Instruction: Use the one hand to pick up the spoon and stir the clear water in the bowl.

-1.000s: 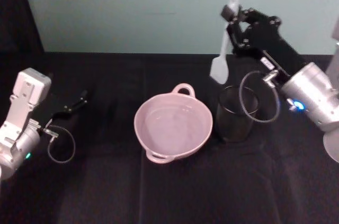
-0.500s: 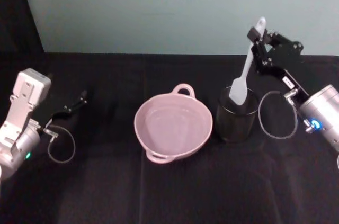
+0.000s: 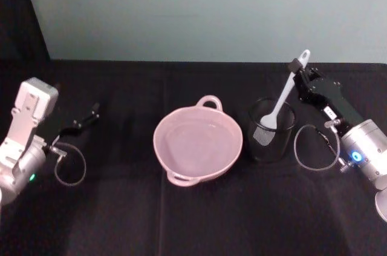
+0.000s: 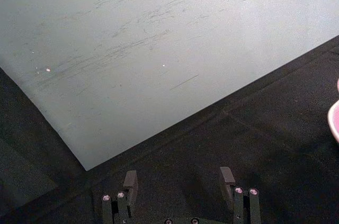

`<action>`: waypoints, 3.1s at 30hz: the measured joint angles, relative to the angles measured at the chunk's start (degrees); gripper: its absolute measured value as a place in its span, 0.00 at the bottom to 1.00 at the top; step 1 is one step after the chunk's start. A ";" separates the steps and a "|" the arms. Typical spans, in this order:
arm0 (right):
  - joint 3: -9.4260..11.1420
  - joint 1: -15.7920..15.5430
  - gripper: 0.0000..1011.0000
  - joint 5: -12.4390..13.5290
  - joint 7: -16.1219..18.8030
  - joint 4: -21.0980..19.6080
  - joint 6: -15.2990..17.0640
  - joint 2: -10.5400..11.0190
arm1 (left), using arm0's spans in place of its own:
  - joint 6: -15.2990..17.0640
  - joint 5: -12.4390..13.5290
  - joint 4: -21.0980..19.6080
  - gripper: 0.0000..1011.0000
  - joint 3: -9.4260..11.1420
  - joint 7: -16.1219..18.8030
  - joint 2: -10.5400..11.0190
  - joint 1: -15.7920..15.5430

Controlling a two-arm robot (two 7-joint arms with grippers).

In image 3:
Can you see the black backdrop cloth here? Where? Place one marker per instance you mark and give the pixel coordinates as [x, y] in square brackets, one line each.
[18, 20]

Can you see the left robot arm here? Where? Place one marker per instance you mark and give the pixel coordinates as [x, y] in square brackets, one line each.
[25, 123]

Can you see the black table cloth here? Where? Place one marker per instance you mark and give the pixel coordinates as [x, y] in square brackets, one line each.
[127, 219]

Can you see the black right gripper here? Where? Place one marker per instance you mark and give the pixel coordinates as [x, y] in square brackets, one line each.
[328, 98]

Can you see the white spatula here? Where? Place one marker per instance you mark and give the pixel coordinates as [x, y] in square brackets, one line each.
[285, 94]

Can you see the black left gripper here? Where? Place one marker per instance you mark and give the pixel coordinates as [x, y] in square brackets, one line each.
[56, 127]

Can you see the black mesh cup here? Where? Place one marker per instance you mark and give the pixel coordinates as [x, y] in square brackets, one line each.
[272, 147]

